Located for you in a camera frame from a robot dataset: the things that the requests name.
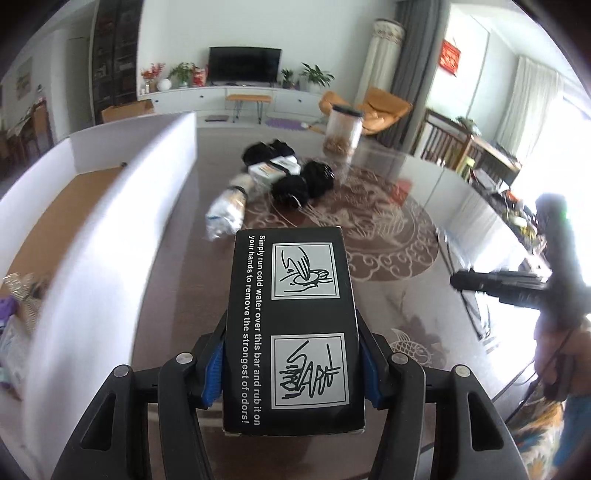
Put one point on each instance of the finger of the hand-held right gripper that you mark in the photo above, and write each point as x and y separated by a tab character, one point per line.
489	281

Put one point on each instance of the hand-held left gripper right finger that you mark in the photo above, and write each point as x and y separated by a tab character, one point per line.
369	369

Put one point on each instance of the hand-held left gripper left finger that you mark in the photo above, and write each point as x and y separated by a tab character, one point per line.
214	369

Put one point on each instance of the black printed box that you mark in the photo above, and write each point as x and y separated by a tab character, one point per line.
295	314

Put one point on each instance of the white storage box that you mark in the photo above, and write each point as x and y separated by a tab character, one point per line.
152	184

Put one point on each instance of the person's right hand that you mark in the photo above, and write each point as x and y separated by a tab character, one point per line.
549	341

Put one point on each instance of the wooden bench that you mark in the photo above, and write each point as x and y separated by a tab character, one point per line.
466	147

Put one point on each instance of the sheer white curtain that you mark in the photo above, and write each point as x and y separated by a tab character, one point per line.
538	101

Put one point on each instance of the cotton swab bundle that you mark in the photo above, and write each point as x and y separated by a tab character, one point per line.
226	207

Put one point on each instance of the person's patterned clothing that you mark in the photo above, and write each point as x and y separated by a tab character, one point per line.
545	438

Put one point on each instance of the orange lounge chair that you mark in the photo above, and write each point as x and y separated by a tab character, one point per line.
383	110

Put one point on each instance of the white small box with band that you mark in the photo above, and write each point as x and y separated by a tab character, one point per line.
268	171

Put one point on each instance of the clear jar with black lid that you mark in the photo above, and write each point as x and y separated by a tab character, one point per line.
341	129

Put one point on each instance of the grey curtain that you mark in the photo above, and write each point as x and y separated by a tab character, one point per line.
415	69

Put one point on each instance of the standing air conditioner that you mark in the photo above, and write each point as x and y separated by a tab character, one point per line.
381	60

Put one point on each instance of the dark flat device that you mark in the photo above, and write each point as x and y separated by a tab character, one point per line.
217	118

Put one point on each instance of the purple mat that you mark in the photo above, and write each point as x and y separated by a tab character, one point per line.
286	124

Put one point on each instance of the white television cabinet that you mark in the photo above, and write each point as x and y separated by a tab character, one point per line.
295	99

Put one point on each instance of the large green potted plant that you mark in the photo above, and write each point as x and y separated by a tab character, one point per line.
316	76

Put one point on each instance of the orange bench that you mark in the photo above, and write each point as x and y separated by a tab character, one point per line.
248	98

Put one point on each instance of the small green potted plant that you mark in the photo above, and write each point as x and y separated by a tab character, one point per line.
287	77

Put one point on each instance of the round white vase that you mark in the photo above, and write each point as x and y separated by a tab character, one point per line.
164	85

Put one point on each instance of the red box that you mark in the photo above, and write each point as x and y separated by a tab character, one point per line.
200	77

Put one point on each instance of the bushy green potted plant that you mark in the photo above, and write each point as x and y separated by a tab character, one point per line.
182	74

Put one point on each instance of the wooden dining chair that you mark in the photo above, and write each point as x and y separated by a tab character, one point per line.
40	124

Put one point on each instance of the red flowers in vase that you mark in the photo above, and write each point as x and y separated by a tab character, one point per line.
151	74

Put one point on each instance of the television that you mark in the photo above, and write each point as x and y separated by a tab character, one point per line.
244	65

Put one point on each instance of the dark display cabinet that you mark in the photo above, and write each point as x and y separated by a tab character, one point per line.
117	60

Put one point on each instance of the red wall hanging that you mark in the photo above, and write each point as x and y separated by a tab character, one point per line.
450	56

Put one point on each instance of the wall painting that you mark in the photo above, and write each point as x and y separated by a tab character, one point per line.
24	78

